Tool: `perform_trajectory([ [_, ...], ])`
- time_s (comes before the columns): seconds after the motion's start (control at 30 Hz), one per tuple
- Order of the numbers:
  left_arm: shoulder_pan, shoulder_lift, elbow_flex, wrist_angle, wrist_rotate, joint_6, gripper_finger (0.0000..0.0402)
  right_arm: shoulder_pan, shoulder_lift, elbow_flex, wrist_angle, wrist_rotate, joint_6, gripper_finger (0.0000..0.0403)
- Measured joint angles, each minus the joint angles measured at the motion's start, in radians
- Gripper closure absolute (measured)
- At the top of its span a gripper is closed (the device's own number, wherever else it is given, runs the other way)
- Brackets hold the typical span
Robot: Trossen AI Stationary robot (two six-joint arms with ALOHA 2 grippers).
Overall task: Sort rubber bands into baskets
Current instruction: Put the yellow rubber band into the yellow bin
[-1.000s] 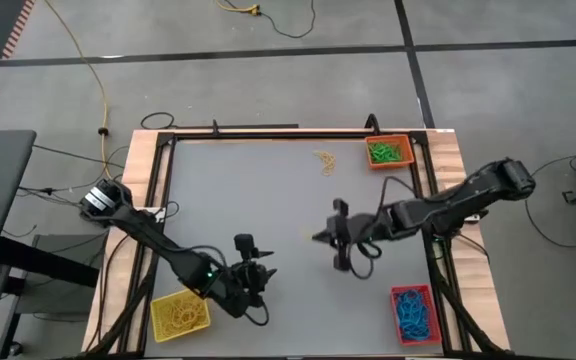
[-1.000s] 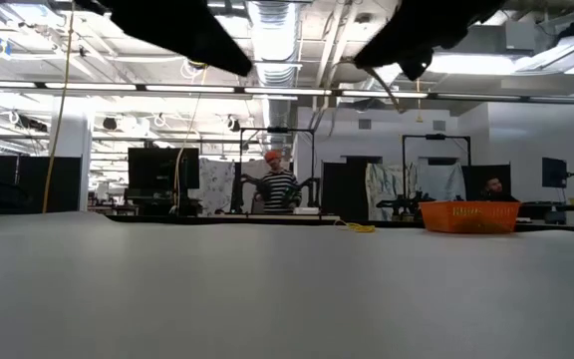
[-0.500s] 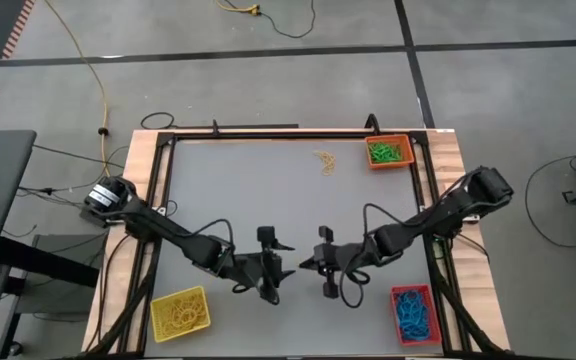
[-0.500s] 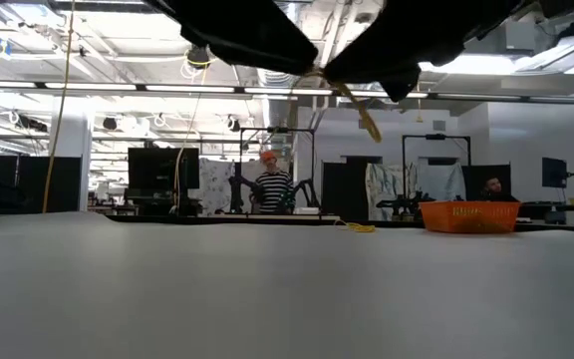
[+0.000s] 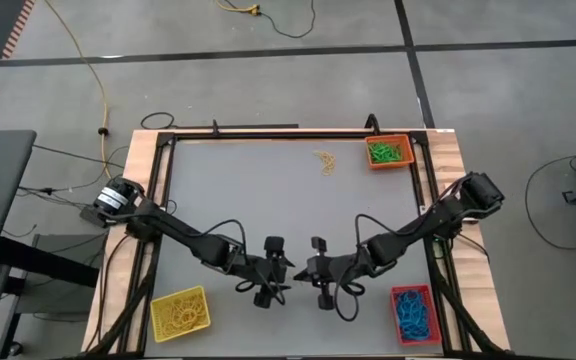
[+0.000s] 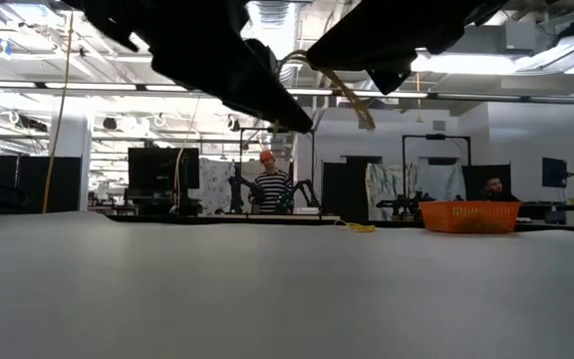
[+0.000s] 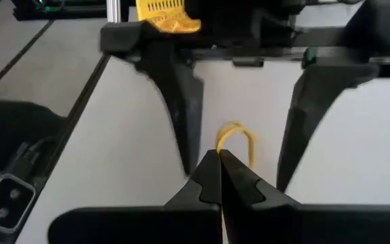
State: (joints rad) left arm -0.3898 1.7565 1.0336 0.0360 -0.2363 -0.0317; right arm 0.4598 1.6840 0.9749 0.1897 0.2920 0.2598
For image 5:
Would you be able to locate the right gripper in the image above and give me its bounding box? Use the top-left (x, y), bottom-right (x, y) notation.
top-left (292, 236), bottom-right (372, 297)

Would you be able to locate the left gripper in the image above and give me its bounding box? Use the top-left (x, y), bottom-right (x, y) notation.
top-left (232, 235), bottom-right (296, 295)

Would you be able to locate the yellow rubber band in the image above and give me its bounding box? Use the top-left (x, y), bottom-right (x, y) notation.
top-left (177, 295), bottom-right (208, 332)
top-left (167, 312), bottom-right (198, 337)
top-left (167, 298), bottom-right (197, 324)
top-left (312, 150), bottom-right (338, 177)
top-left (175, 294), bottom-right (205, 319)

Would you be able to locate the blue rubber band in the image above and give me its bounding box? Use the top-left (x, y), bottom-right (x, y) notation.
top-left (397, 303), bottom-right (414, 337)
top-left (399, 303), bottom-right (424, 328)
top-left (405, 312), bottom-right (434, 341)
top-left (397, 291), bottom-right (420, 310)
top-left (414, 290), bottom-right (435, 315)
top-left (404, 322), bottom-right (432, 343)

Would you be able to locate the yellow plastic basket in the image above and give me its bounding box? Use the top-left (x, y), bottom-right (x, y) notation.
top-left (149, 285), bottom-right (212, 344)

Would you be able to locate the red plastic basket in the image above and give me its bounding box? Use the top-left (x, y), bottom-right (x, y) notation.
top-left (389, 284), bottom-right (443, 347)

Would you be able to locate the black metal bar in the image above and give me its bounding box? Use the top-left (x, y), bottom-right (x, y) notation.
top-left (172, 119), bottom-right (300, 132)

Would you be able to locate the orange plastic basket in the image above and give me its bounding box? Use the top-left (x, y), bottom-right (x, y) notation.
top-left (365, 133), bottom-right (416, 171)

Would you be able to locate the black cable loop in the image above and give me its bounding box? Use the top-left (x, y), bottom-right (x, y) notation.
top-left (140, 111), bottom-right (177, 130)

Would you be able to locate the long black cable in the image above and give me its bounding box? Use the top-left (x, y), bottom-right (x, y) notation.
top-left (525, 155), bottom-right (576, 251)

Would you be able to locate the black floor cable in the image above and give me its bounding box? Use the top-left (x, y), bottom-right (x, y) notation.
top-left (257, 0), bottom-right (317, 40)

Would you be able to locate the yellow power cable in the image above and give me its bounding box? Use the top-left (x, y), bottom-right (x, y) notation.
top-left (42, 0), bottom-right (119, 186)

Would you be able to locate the black desk leg frame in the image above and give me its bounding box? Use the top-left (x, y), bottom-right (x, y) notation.
top-left (0, 234), bottom-right (102, 360)

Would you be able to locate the yellow extension cord plug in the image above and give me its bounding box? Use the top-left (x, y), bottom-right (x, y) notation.
top-left (212, 0), bottom-right (262, 16)

